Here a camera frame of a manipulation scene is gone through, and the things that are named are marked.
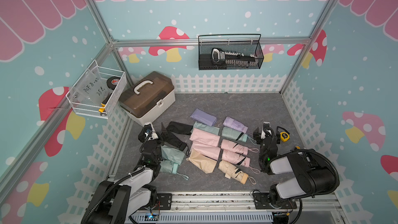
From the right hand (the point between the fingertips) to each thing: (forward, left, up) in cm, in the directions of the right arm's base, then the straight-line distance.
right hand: (267, 128), depth 89 cm
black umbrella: (-3, +57, -5) cm, 58 cm away
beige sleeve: (-18, +36, -7) cm, 41 cm away
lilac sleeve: (+13, +37, -6) cm, 40 cm away
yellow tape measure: (-1, -13, -8) cm, 15 cm away
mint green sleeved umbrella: (0, +17, -6) cm, 18 cm away
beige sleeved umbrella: (-23, +23, -5) cm, 33 cm away
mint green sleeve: (+5, +30, -9) cm, 32 cm away
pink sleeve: (-1, +36, -8) cm, 37 cm away
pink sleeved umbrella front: (-8, +21, -6) cm, 23 cm away
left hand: (-2, +64, +6) cm, 64 cm away
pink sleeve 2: (-11, +34, -6) cm, 36 cm away
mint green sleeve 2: (-13, +55, -7) cm, 57 cm away
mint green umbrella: (-20, +55, -5) cm, 59 cm away
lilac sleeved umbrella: (+8, +17, -7) cm, 20 cm away
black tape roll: (+14, +84, +25) cm, 88 cm away
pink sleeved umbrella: (-16, +18, -6) cm, 25 cm away
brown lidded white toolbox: (+15, +69, +12) cm, 72 cm away
